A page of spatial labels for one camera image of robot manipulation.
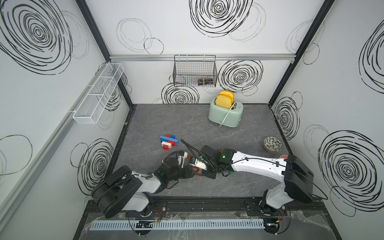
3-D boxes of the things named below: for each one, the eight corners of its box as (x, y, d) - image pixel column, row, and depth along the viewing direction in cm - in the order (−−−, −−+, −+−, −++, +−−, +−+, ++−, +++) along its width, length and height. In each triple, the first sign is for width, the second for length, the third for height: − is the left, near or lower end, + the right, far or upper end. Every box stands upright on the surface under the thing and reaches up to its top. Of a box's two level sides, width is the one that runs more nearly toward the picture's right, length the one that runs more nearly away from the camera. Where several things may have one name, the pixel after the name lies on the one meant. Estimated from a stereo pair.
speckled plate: (274, 156, 94) (277, 152, 90) (260, 144, 100) (263, 140, 96) (282, 148, 98) (286, 144, 94) (268, 137, 103) (271, 133, 99)
